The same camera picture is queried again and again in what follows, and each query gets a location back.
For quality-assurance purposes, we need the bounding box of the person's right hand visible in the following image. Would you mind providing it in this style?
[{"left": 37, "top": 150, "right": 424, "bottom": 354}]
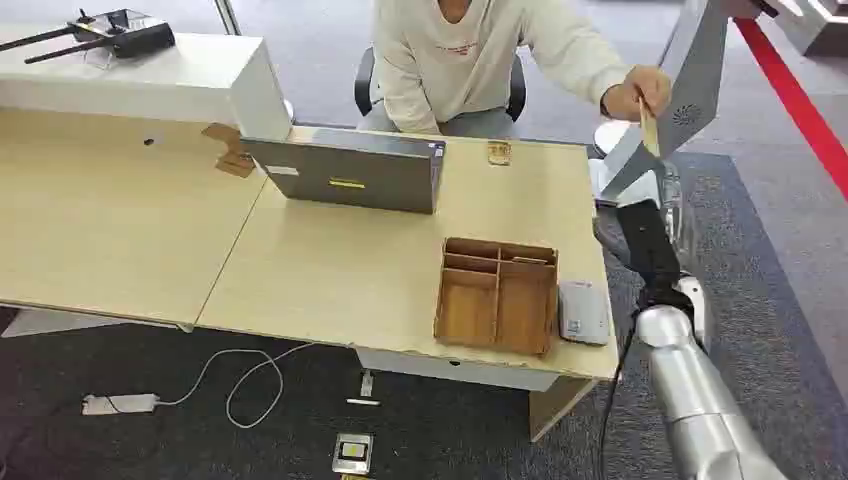
[{"left": 601, "top": 64, "right": 674, "bottom": 125}]

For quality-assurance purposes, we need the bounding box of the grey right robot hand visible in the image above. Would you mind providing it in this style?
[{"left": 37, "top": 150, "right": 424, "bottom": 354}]
[{"left": 614, "top": 162, "right": 694, "bottom": 310}]

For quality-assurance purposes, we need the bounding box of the tan card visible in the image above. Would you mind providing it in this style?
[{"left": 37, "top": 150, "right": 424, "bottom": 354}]
[{"left": 638, "top": 97, "right": 662, "bottom": 160}]

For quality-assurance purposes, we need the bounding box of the white round base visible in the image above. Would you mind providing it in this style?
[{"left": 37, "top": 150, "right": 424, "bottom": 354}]
[{"left": 592, "top": 119, "right": 639, "bottom": 160}]

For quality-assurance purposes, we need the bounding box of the grey angled metal panel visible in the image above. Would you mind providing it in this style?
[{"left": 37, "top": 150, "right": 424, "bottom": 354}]
[{"left": 599, "top": 0, "right": 731, "bottom": 201}]

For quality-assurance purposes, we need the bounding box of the red floor tape strip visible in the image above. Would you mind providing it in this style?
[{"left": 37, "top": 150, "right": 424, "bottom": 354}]
[{"left": 733, "top": 17, "right": 848, "bottom": 201}]

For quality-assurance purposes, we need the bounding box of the wooden card box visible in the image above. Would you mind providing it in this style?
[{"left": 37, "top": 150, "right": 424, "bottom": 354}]
[{"left": 433, "top": 237, "right": 560, "bottom": 358}]

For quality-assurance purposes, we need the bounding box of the person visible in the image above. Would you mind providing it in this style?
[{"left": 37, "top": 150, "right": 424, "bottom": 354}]
[{"left": 357, "top": 0, "right": 674, "bottom": 139}]

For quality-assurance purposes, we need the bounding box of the black office chair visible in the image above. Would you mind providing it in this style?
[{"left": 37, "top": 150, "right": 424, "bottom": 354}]
[{"left": 353, "top": 46, "right": 529, "bottom": 125}]

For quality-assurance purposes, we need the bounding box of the pale wooden desk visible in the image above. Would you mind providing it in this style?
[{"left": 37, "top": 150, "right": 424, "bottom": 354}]
[
  {"left": 0, "top": 107, "right": 270, "bottom": 335},
  {"left": 195, "top": 124, "right": 621, "bottom": 444}
]

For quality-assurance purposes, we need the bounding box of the grey laptop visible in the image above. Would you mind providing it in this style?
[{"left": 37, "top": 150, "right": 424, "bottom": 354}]
[{"left": 239, "top": 127, "right": 447, "bottom": 216}]

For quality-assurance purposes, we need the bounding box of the metal floor socket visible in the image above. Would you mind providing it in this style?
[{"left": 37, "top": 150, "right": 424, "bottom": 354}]
[{"left": 331, "top": 432, "right": 375, "bottom": 476}]

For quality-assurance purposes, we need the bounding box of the brown tape patch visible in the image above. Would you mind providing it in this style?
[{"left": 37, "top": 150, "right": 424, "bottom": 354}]
[{"left": 201, "top": 122, "right": 257, "bottom": 179}]

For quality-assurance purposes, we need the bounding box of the grey metal pole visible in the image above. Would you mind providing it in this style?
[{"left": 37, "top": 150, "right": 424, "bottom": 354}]
[{"left": 213, "top": 0, "right": 244, "bottom": 37}]

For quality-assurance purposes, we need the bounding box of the white cabinet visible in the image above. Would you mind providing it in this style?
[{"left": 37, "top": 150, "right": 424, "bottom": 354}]
[{"left": 0, "top": 25, "right": 294, "bottom": 142}]

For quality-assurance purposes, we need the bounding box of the black remote controller with antennas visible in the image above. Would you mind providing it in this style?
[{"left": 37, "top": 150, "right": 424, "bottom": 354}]
[{"left": 0, "top": 7, "right": 178, "bottom": 66}]

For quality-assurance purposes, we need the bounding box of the white power adapter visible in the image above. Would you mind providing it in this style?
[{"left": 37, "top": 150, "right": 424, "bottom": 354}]
[{"left": 81, "top": 393, "right": 161, "bottom": 417}]

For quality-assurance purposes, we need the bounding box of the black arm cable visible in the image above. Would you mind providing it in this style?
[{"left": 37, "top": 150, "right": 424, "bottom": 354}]
[{"left": 596, "top": 309, "right": 641, "bottom": 480}]

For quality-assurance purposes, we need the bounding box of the white floor bracket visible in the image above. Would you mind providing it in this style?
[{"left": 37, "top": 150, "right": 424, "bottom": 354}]
[{"left": 345, "top": 368, "right": 383, "bottom": 408}]

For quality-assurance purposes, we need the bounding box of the white power cable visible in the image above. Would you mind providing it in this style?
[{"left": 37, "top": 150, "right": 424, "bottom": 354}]
[{"left": 155, "top": 341, "right": 317, "bottom": 431}]

